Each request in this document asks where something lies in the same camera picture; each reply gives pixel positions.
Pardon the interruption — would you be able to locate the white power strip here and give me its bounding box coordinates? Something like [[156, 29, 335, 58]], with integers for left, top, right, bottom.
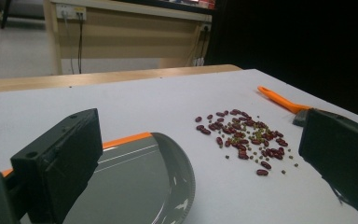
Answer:
[[55, 3, 88, 21]]

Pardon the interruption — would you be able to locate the black power cable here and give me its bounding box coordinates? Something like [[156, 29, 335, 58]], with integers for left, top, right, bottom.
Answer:
[[76, 12, 84, 75]]

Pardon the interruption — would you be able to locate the orange-handled grey brush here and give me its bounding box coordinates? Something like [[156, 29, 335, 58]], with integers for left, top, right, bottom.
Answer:
[[256, 85, 312, 127]]

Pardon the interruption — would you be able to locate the white table cover sheet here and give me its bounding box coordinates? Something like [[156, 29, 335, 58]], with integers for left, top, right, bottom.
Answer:
[[0, 68, 358, 224]]

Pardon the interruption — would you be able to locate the wooden table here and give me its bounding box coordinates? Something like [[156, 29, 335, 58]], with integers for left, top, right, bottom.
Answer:
[[0, 63, 242, 94]]

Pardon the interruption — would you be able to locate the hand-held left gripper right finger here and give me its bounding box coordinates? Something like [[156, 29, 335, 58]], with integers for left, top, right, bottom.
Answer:
[[297, 107, 358, 224]]

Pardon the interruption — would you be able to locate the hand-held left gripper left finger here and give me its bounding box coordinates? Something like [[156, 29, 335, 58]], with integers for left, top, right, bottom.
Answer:
[[10, 107, 103, 224]]

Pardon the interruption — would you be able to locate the pile of red and green beans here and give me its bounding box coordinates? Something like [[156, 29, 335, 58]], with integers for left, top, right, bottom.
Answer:
[[194, 108, 300, 177]]

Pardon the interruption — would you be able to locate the grey dustpan with orange edge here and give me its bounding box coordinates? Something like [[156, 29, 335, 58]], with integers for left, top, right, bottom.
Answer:
[[1, 132, 197, 224]]

